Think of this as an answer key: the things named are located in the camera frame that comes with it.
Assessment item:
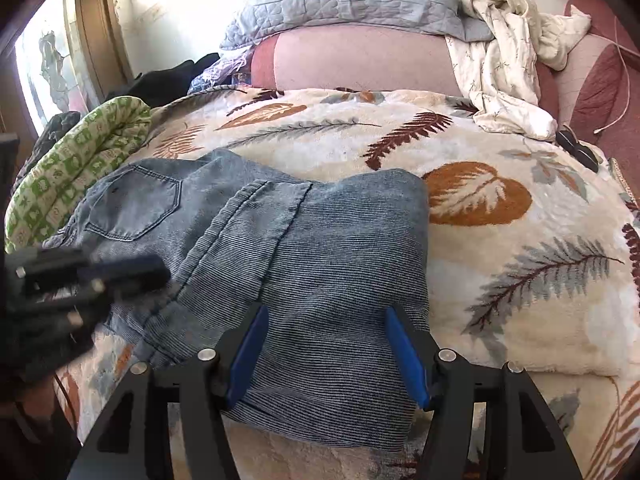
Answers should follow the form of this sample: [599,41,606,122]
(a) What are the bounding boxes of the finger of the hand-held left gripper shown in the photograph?
[14,247,173,301]
[25,280,118,341]

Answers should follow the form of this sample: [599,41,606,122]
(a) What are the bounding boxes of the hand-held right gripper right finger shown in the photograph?
[384,307,586,480]

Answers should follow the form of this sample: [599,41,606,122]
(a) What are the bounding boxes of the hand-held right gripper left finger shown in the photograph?
[65,304,270,480]

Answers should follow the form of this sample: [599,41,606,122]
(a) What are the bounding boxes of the grey denim pants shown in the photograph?
[42,149,433,453]

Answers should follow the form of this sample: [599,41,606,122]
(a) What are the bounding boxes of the green patterned quilt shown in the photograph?
[4,97,153,255]

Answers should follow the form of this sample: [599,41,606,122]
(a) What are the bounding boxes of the dark patterned cloth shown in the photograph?
[20,111,83,181]

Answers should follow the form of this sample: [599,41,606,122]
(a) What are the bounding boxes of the leaf print blanket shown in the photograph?
[50,85,640,480]

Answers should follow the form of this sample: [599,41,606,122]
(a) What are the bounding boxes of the purple plastic bag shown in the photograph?
[189,47,256,95]

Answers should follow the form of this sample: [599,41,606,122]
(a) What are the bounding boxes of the white floral cloth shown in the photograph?
[442,0,593,141]

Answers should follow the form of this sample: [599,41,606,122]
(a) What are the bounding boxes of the grey quilted blanket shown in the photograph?
[220,0,496,51]

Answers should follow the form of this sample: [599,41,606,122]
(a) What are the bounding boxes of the white cable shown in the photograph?
[594,0,633,135]

